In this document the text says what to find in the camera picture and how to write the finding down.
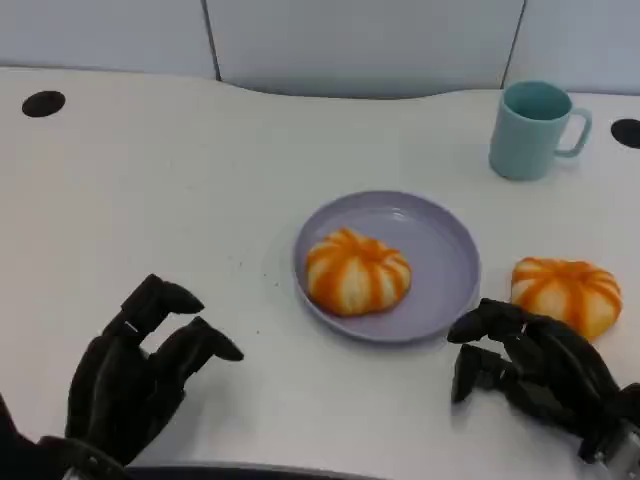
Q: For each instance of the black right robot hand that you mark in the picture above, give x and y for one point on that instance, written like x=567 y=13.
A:
x=555 y=365

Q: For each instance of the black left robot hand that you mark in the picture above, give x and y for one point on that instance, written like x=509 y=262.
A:
x=115 y=395

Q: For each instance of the orange and white bread roll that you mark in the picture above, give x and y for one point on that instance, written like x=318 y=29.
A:
x=357 y=275
x=565 y=290

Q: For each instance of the lilac plate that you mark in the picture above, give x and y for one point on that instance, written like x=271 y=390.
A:
x=440 y=250

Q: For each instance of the pale green mug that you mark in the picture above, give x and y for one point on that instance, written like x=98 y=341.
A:
x=522 y=140

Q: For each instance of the grey partition panel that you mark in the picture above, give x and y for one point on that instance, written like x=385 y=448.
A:
x=580 y=40
x=100 y=35
x=365 y=45

